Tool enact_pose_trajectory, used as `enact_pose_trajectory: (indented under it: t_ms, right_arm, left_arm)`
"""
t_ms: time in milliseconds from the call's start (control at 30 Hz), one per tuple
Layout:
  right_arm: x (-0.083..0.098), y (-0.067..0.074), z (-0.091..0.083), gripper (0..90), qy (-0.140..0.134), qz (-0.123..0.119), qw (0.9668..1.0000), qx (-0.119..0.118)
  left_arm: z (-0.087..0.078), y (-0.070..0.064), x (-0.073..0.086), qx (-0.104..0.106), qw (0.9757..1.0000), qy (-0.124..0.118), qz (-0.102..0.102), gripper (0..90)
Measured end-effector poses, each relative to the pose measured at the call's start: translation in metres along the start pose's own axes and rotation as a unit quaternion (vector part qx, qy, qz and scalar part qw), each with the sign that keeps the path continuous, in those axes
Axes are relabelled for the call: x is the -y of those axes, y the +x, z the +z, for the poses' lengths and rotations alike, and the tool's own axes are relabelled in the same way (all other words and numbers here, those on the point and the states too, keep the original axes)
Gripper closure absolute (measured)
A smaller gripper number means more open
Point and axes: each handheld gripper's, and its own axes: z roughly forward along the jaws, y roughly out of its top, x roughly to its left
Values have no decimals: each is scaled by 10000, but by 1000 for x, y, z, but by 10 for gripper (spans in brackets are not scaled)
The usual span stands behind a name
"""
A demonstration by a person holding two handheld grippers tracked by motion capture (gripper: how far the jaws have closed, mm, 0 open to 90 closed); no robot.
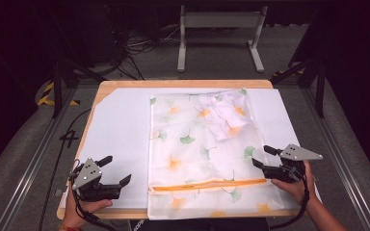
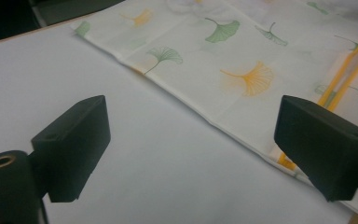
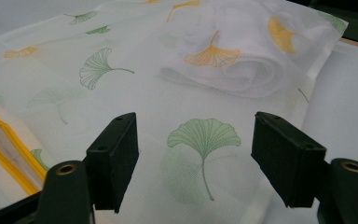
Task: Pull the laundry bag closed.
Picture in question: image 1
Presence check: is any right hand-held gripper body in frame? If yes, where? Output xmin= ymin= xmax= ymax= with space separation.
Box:
xmin=264 ymin=143 xmax=324 ymax=184

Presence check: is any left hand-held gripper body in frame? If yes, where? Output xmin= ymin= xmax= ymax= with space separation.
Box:
xmin=71 ymin=158 xmax=123 ymax=202

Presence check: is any white leaf-print mesh laundry bag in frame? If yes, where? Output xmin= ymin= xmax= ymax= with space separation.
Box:
xmin=146 ymin=88 xmax=286 ymax=221

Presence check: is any person's right hand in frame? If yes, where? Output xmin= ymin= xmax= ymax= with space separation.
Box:
xmin=271 ymin=161 xmax=319 ymax=206

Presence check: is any person's left hand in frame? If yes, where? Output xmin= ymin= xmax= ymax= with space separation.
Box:
xmin=61 ymin=189 xmax=114 ymax=229

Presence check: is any white table mat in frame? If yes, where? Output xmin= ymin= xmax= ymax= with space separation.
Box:
xmin=60 ymin=87 xmax=323 ymax=210

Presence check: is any black tape floor mark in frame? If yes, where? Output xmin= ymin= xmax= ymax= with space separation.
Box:
xmin=59 ymin=129 xmax=80 ymax=149

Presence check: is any white leaf-print cloth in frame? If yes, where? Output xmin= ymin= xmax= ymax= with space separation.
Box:
xmin=195 ymin=89 xmax=251 ymax=142

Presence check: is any black metal stand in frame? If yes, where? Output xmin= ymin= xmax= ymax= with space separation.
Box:
xmin=270 ymin=57 xmax=328 ymax=119

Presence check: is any yellow black hazard tape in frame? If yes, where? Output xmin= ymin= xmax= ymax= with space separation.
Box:
xmin=37 ymin=81 xmax=81 ymax=107

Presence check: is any wooden table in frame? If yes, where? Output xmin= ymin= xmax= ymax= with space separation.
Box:
xmin=56 ymin=79 xmax=301 ymax=221

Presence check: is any white metal stand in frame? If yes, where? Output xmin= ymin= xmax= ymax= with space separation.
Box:
xmin=176 ymin=4 xmax=269 ymax=73

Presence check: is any thin black floor cable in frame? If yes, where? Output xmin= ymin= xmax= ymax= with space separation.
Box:
xmin=38 ymin=108 xmax=93 ymax=231

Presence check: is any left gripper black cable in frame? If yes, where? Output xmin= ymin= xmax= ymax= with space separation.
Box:
xmin=71 ymin=187 xmax=119 ymax=231

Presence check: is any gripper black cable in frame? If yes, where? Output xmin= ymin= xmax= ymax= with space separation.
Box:
xmin=269 ymin=174 xmax=311 ymax=231
xmin=71 ymin=187 xmax=119 ymax=231

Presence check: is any aluminium floor rail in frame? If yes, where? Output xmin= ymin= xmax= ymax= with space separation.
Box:
xmin=0 ymin=87 xmax=78 ymax=231
xmin=302 ymin=87 xmax=370 ymax=231

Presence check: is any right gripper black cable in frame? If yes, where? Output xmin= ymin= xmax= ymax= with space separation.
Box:
xmin=269 ymin=174 xmax=311 ymax=231

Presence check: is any bundle of floor cables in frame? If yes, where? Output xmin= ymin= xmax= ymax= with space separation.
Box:
xmin=94 ymin=6 xmax=181 ymax=81

